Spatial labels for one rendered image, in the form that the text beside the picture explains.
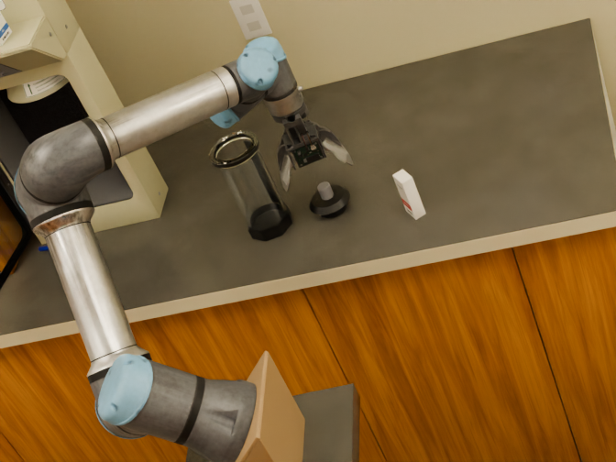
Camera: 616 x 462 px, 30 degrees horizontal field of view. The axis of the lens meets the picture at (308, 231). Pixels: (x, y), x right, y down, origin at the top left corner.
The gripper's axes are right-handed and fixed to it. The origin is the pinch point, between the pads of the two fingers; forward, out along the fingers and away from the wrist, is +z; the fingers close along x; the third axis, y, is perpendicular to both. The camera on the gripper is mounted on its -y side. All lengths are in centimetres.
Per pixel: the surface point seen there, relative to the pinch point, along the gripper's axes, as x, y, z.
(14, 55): -47, -12, -46
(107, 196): -49, -27, 1
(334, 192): 1.6, -0.4, 5.5
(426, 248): 15.4, 24.4, 9.1
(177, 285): -37.3, 5.4, 8.9
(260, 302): -21.7, 11.2, 16.9
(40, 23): -40, -19, -48
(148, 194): -39.5, -22.0, 1.9
